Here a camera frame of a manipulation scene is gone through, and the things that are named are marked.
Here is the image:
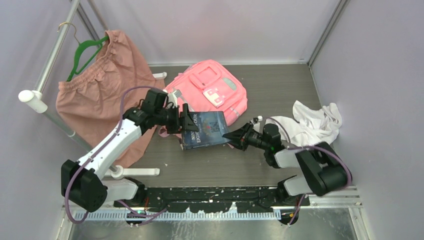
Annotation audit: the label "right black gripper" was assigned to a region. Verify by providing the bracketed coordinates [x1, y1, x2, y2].
[222, 122, 270, 151]

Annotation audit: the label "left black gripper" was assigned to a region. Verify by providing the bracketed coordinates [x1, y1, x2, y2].
[155, 103, 199, 134]

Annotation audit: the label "blue book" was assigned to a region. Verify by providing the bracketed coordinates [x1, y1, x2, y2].
[180, 111, 230, 151]

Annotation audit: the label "pink student backpack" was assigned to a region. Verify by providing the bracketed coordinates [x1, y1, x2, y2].
[165, 59, 248, 126]

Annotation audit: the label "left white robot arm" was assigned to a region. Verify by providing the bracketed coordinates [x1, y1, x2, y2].
[61, 87, 199, 213]

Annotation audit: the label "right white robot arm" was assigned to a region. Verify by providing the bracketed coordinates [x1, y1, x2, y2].
[223, 123, 352, 206]

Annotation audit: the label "white crumpled cloth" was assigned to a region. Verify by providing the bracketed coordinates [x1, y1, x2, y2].
[265, 100, 343, 147]

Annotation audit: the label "pink shorts on hanger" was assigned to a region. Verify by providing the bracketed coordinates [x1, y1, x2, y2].
[56, 30, 165, 148]

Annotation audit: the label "green clothes hanger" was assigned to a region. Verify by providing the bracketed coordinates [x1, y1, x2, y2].
[66, 35, 110, 83]

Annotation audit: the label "white clothes rack stand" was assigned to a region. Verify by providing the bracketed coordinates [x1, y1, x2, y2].
[18, 0, 166, 179]

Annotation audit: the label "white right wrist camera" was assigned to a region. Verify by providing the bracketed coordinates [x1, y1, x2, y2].
[250, 115, 263, 132]

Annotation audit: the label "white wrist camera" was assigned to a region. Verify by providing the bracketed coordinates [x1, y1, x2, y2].
[163, 89, 181, 108]
[250, 115, 263, 132]

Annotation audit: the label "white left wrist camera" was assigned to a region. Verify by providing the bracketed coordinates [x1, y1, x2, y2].
[163, 89, 181, 108]

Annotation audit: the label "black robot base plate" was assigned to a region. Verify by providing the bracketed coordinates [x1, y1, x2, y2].
[113, 186, 310, 214]

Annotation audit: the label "white slotted cable duct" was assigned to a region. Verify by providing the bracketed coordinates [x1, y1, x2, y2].
[86, 209, 282, 221]

